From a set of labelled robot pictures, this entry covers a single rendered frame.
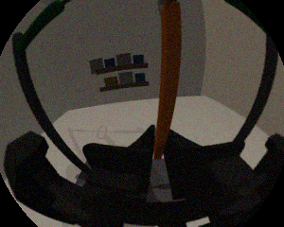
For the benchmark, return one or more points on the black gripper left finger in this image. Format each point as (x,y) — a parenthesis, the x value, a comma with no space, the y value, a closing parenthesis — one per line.
(134,159)

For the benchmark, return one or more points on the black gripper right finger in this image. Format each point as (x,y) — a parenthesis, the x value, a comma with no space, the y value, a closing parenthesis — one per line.
(186,160)

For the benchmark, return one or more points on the orange-brown long handle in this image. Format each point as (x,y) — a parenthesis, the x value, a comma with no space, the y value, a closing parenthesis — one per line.
(170,71)

